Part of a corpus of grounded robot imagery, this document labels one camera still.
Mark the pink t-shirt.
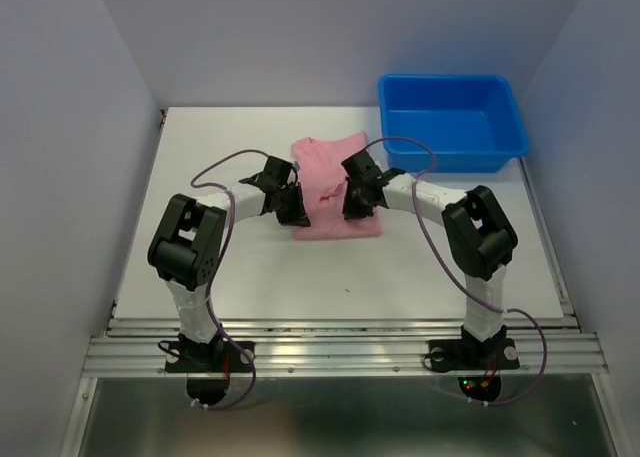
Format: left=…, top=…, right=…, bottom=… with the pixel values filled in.
left=291, top=131, right=382, bottom=241

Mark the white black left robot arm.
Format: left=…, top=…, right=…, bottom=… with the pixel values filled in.
left=147, top=155, right=311, bottom=371

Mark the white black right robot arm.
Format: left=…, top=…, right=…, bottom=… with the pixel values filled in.
left=342, top=150, right=518, bottom=367

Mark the blue plastic bin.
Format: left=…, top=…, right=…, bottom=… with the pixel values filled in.
left=378, top=74, right=529, bottom=173

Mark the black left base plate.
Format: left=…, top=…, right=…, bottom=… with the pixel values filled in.
left=157, top=340, right=251, bottom=374

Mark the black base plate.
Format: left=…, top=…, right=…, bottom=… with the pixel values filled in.
left=157, top=340, right=251, bottom=374
left=421, top=338, right=520, bottom=374

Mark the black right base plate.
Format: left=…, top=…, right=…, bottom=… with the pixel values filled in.
left=421, top=338, right=520, bottom=374

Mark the aluminium mounting rail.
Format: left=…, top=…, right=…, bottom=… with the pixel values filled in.
left=82, top=316, right=608, bottom=378

